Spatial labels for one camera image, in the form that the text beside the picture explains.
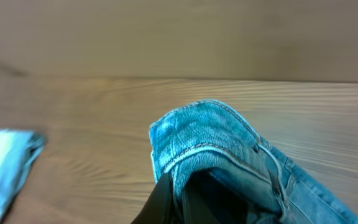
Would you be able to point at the folded light blue jeans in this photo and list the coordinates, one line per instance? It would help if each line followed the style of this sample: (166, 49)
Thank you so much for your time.
(18, 151)

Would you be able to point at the blue denim jeans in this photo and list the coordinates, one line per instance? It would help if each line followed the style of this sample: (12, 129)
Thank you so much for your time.
(209, 137)

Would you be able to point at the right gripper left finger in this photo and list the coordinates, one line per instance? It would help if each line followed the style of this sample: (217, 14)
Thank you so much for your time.
(158, 207)

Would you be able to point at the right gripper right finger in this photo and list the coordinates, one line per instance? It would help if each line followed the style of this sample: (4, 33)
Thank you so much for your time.
(207, 201)

